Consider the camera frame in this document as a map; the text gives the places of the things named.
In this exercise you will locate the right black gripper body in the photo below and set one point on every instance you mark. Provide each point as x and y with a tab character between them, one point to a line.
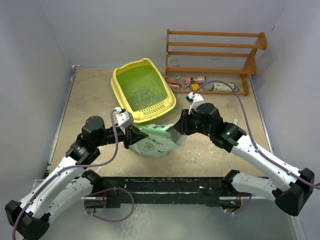
191	123

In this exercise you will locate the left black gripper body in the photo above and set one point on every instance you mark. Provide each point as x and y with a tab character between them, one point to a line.
127	137

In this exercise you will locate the green cat litter bag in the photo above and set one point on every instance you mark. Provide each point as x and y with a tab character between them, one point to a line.
158	143

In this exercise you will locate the silver metal scoop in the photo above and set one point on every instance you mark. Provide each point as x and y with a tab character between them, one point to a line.
174	135

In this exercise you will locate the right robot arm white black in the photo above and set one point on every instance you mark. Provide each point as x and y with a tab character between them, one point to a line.
287	186

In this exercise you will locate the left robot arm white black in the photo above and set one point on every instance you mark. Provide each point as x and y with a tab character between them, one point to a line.
71	180

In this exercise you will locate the white green long box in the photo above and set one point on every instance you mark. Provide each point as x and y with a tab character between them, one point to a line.
222	87

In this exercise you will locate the red white small box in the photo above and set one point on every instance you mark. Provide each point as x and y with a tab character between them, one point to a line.
173	85

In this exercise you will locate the yellow green litter box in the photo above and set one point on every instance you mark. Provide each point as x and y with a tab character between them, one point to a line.
140	88

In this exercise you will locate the yellow grey sponge block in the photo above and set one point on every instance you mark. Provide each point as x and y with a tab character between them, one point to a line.
194	86

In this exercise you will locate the grey round container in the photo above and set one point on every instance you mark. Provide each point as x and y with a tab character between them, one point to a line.
208	86

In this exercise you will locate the pink tape roll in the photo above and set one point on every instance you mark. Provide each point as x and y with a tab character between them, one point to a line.
187	80

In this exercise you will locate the pink patterned tube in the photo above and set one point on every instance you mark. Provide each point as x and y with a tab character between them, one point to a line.
197	80

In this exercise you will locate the grey small object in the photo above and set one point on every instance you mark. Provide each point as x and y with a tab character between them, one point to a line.
236	88

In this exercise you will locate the wooden three-tier rack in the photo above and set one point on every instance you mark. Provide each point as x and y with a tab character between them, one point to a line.
201	53

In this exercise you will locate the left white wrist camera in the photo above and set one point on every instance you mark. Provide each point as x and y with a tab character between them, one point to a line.
123	117

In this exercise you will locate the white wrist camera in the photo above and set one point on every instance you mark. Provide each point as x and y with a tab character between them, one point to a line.
194	100
123	117

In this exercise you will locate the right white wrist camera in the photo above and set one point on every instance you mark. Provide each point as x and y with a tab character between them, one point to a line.
194	100

